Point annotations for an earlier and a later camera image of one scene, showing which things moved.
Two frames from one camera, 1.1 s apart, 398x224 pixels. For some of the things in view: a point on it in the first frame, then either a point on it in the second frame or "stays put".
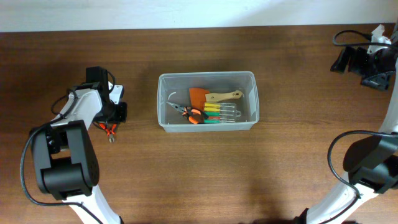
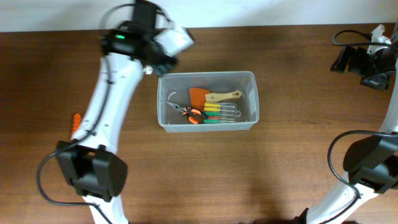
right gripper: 356,54 stays put
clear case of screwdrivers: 221,112 stays put
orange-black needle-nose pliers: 195,116 stays put
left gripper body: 114,113 → 166,62
